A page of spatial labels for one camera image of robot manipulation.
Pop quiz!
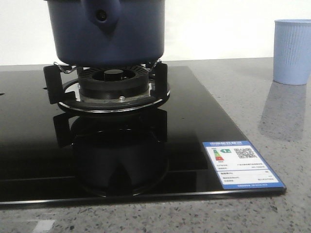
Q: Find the black glass gas cooktop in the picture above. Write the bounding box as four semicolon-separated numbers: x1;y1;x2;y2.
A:
0;67;286;207

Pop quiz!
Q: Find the light blue ribbed cup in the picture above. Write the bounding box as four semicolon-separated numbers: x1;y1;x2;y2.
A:
273;19;311;85

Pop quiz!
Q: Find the black round gas burner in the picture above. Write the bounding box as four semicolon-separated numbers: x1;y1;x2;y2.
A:
78;66;149;99

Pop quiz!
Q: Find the dark blue cooking pot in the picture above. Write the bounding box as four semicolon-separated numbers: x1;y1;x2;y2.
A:
47;0;165;67

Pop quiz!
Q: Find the blue white energy label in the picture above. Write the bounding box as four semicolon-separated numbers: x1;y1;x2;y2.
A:
203;141;285;190

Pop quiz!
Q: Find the black metal pot support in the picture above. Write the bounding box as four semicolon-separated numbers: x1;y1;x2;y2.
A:
43;61;170;114

